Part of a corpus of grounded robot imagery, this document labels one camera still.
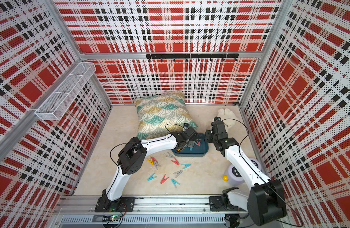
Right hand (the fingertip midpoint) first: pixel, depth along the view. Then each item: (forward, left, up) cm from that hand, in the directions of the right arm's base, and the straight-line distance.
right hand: (211, 133), depth 85 cm
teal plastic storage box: (-2, +8, -14) cm, 17 cm away
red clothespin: (+2, +6, -13) cm, 14 cm away
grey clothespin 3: (-13, +34, -14) cm, 39 cm away
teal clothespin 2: (-24, +22, -14) cm, 35 cm away
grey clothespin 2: (-19, +20, -14) cm, 31 cm away
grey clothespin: (-8, +26, -14) cm, 30 cm away
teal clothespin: (-21, +36, -14) cm, 44 cm away
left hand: (+2, +13, -12) cm, 17 cm away
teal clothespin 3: (-14, +15, -15) cm, 25 cm away
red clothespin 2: (-23, +29, -14) cm, 39 cm away
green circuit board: (-41, +51, -12) cm, 67 cm away
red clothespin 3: (-12, +22, -14) cm, 29 cm away
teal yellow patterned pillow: (+14, +33, +1) cm, 36 cm away
